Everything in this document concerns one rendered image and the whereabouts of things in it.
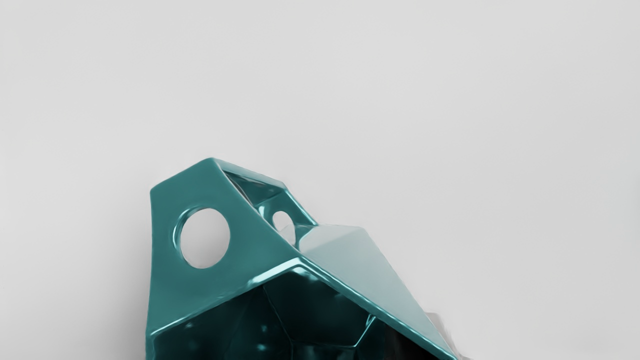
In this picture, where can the teal faceted mug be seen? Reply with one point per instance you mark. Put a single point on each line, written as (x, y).
(260, 260)

